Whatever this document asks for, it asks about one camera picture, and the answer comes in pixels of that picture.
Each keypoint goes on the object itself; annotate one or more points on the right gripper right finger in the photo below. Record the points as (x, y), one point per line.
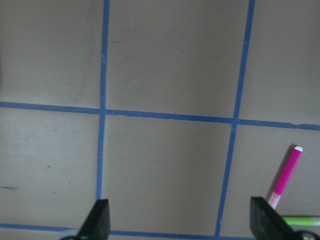
(267, 224)

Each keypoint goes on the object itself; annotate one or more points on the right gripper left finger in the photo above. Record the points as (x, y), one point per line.
(97, 225)

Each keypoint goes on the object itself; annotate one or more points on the pink pen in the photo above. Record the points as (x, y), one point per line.
(285, 176)

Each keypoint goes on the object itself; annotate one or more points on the green pen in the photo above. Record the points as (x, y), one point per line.
(302, 221)

